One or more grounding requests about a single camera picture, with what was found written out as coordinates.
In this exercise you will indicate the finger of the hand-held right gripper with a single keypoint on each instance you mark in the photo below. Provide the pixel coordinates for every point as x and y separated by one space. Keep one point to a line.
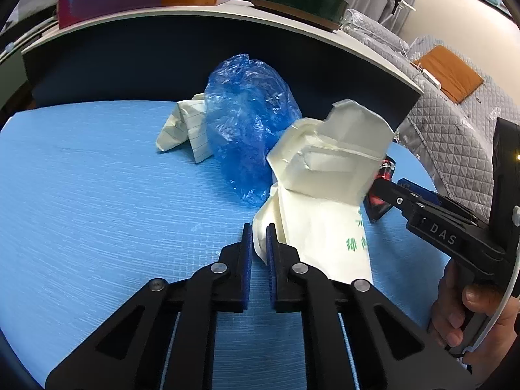
443 203
392 197

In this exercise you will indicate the white power strip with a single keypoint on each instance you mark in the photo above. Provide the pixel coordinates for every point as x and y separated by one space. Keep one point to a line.
430 77

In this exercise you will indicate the blue table mat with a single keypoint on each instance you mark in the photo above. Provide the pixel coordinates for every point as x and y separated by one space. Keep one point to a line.
101 211

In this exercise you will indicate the dark green round tin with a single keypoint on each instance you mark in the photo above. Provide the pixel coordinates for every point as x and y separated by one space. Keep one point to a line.
300 0

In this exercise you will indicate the white green tv cabinet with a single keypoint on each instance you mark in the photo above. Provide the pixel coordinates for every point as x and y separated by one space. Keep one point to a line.
10 69

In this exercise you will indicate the folded lined paper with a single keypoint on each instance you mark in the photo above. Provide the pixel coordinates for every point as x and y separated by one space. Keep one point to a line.
191 126

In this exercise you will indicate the orange cushion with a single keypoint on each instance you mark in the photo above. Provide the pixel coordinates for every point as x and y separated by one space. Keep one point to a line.
451 73

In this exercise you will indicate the red snack wrapper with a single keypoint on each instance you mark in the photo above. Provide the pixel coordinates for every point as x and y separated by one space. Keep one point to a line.
378 207

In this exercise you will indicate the cream paper bag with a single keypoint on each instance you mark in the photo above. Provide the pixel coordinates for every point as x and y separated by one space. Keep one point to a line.
325 170

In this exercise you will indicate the blue plastic bag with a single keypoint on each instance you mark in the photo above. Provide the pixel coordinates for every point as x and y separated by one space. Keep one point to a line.
243 122

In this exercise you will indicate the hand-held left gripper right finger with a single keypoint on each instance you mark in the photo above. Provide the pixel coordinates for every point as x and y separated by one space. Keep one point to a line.
273 284

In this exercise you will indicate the white-top navy coffee table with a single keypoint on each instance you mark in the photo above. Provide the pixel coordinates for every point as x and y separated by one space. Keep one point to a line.
122 57

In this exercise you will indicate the person's right hand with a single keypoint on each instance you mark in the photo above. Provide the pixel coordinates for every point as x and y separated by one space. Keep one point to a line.
485 297

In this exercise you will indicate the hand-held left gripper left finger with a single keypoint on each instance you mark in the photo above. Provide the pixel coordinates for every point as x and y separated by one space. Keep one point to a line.
245 270

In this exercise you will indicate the grey quilted sofa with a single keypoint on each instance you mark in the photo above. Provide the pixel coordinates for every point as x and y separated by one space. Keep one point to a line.
447 142

